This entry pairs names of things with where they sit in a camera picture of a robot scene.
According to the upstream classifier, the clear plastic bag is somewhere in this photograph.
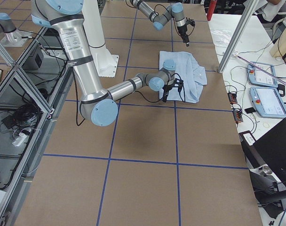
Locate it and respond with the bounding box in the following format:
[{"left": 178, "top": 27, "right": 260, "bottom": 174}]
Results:
[{"left": 210, "top": 29, "right": 232, "bottom": 48}]

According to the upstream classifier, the red fire extinguisher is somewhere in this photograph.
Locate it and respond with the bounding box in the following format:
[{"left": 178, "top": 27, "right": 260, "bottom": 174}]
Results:
[{"left": 207, "top": 0, "right": 217, "bottom": 21}]

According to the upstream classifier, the lower teach pendant tablet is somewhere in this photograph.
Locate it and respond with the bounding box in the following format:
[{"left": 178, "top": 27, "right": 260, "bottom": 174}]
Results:
[{"left": 250, "top": 86, "right": 286, "bottom": 119}]

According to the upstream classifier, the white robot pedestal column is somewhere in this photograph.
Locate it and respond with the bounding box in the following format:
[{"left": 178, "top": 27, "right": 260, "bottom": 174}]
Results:
[{"left": 82, "top": 0, "right": 119, "bottom": 78}]

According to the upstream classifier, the aluminium frame post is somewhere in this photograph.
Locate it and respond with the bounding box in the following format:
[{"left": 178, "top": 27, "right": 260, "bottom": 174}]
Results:
[{"left": 218, "top": 0, "right": 259, "bottom": 73}]

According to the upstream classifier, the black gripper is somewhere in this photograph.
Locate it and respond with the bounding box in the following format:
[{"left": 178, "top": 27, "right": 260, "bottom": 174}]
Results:
[
  {"left": 162, "top": 79, "right": 178, "bottom": 102},
  {"left": 176, "top": 24, "right": 190, "bottom": 47}
]

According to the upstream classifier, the teach pendant tablet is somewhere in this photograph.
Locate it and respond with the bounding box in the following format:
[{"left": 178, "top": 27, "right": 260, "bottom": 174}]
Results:
[
  {"left": 250, "top": 86, "right": 286, "bottom": 119},
  {"left": 247, "top": 62, "right": 278, "bottom": 88}
]

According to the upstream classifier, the grey robot base mount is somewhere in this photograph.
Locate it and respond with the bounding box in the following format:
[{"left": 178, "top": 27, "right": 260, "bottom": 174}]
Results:
[{"left": 0, "top": 13, "right": 31, "bottom": 47}]

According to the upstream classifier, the upper teach pendant tablet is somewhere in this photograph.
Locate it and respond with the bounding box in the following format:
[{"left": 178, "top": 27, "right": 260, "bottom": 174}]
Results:
[{"left": 247, "top": 62, "right": 278, "bottom": 88}]

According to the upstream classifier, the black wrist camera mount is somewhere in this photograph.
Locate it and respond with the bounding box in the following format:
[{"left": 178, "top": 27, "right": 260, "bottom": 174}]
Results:
[{"left": 173, "top": 78, "right": 183, "bottom": 92}]

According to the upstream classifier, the light blue button shirt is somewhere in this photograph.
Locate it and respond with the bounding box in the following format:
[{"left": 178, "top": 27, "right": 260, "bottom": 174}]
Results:
[{"left": 159, "top": 51, "right": 207, "bottom": 103}]

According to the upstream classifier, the white power strip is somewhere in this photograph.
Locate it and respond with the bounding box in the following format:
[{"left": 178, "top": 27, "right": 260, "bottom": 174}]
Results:
[{"left": 12, "top": 132, "right": 27, "bottom": 147}]

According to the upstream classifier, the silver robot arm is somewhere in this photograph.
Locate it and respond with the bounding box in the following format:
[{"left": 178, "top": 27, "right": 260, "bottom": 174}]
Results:
[
  {"left": 31, "top": 0, "right": 177, "bottom": 126},
  {"left": 125, "top": 0, "right": 195, "bottom": 47}
]

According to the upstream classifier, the black monitor on stand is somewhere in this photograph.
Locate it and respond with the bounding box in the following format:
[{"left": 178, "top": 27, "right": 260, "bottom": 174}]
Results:
[{"left": 239, "top": 118, "right": 286, "bottom": 218}]

